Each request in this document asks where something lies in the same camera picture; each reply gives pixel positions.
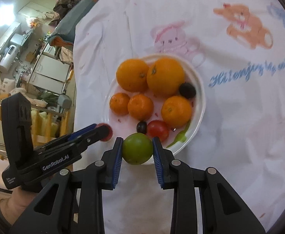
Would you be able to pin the person's left hand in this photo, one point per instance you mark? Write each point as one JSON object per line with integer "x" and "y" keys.
{"x": 18, "y": 201}

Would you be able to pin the round green fruit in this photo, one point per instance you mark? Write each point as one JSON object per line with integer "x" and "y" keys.
{"x": 137, "y": 148}

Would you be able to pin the grey plastic stool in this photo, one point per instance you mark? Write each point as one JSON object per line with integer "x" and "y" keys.
{"x": 64, "y": 101}

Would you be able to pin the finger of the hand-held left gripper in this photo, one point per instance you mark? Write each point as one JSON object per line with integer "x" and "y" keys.
{"x": 82, "y": 131}
{"x": 89, "y": 140}

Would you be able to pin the small mandarin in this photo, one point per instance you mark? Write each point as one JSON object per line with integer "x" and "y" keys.
{"x": 119, "y": 103}
{"x": 140, "y": 107}
{"x": 176, "y": 112}

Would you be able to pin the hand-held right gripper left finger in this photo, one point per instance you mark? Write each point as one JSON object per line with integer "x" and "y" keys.
{"x": 117, "y": 160}

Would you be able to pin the blue-grey orange cushion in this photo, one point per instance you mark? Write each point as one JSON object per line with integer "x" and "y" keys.
{"x": 70, "y": 24}

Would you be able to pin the large dark grape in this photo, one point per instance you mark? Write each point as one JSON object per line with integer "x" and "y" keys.
{"x": 187, "y": 90}

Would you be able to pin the red cherry tomato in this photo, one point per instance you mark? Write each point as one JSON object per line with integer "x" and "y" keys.
{"x": 158, "y": 130}
{"x": 107, "y": 133}

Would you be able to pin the yellow wooden rack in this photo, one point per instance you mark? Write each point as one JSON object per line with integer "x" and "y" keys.
{"x": 47, "y": 124}

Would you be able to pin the white cartoon printed sheet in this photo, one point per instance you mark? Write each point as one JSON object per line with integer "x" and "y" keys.
{"x": 230, "y": 139}

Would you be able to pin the white cabinet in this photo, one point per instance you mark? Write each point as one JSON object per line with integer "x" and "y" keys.
{"x": 50, "y": 74}

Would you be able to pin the white round plate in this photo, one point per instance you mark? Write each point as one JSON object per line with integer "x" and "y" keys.
{"x": 157, "y": 105}

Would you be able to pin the small dark grape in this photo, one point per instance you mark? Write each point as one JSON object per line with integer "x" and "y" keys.
{"x": 141, "y": 126}

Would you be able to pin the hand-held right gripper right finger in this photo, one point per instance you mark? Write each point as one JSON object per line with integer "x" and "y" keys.
{"x": 158, "y": 163}

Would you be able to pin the large orange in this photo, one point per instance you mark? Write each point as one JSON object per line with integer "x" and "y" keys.
{"x": 165, "y": 76}

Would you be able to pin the medium orange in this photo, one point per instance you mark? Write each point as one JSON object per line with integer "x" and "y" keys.
{"x": 132, "y": 74}

